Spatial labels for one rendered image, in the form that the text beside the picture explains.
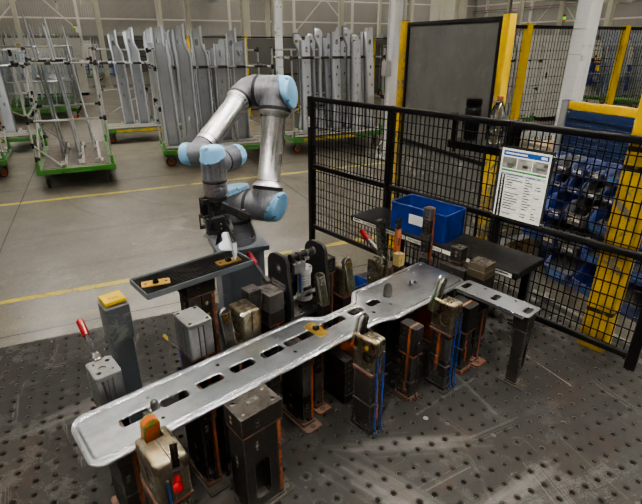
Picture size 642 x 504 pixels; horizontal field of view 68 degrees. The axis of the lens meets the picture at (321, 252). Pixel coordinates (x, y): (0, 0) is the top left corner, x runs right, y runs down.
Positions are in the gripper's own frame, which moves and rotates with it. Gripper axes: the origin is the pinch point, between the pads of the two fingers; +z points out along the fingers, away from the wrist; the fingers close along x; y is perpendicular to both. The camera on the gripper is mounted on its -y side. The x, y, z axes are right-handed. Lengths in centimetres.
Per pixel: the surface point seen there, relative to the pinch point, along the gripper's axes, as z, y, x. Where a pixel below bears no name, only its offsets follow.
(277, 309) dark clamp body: 17.6, -9.4, 15.7
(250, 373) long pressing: 19.5, 12.4, 38.3
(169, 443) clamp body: 13, 40, 56
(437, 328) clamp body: 26, -55, 46
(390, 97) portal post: 19, -505, -468
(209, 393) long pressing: 19, 25, 40
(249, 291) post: 9.8, -1.2, 12.3
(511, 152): -23, -115, 23
